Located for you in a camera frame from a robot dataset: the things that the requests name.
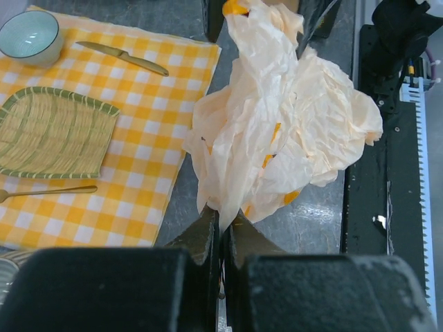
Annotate woven bamboo tray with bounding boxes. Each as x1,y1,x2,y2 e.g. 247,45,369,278
1,86,120,179

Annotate orange banana print plastic bag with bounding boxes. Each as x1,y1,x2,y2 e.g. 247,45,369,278
183,1,383,230

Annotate grey slotted cable duct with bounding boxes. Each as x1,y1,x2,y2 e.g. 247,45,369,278
401,77,437,316

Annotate striped ceramic cup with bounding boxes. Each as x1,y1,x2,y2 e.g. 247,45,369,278
0,250,35,306

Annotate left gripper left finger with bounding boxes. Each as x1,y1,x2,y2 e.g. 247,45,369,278
166,207,220,331

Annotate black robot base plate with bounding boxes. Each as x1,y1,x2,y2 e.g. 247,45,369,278
341,24,424,265

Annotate gold knife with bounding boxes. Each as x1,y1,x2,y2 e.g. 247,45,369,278
77,41,169,77

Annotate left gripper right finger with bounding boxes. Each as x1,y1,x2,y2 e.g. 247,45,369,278
223,213,294,331

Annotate gold fork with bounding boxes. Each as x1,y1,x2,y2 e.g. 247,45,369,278
1,185,98,203

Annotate yellow white checkered cloth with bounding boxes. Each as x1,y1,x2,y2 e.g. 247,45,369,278
1,14,221,249

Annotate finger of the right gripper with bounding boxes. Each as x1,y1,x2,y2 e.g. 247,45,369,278
296,0,341,57
202,0,226,40

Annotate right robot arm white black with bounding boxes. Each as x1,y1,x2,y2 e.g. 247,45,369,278
200,1,442,129

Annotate light blue ceramic bowl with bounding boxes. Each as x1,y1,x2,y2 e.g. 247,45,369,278
1,10,64,67

